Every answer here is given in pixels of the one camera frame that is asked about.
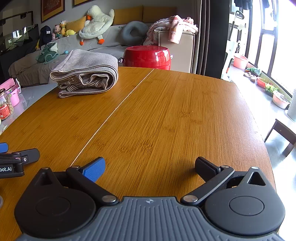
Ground pink plastic container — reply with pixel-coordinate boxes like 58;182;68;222
0;78;22;107

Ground dark blue bag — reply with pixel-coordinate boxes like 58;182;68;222
39;25;52;45

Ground grey ring cushion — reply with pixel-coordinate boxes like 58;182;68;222
120;21;149;44

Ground red bowl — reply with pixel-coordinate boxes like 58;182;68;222
257;76;270;88

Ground white stick mop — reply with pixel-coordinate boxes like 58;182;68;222
225;10;246;75

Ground dark wooden stool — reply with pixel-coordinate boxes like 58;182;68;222
264;119;296;157

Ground pink blanket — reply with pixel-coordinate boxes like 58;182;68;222
143;15;199;45

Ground dark hanging clothes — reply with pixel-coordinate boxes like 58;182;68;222
233;0;253;10

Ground dark glass cabinet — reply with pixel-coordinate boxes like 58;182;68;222
0;11;40;56

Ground green plant tray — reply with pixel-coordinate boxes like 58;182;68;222
265;83;279;97

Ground pink basin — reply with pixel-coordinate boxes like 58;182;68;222
233;54;249;70

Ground grey marble side table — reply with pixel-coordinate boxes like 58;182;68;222
0;82;58;137

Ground grey covered sofa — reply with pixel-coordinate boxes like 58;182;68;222
8;6;178;86

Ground yellow pillow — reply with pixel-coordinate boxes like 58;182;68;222
65;17;87;34

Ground large framed picture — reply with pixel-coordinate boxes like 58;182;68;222
41;0;65;22

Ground grey striped knit garment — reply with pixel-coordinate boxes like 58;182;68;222
50;49;119;98

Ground glass jar red label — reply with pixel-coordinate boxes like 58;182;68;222
0;88;15;120

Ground white goose plush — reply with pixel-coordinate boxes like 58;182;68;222
79;5;115;45

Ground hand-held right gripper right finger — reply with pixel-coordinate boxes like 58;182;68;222
180;157;272;207

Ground pink bowl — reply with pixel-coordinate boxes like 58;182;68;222
272;91;290;109

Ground teal crumpled cloth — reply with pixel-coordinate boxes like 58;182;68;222
36;42;60;65

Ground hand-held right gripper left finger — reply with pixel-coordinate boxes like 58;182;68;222
35;157;119;206

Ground brown curtain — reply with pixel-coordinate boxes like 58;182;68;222
196;0;230;80

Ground beige storage box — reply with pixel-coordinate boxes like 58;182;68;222
158;30;196;74

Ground red round stool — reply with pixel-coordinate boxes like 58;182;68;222
118;46;173;70

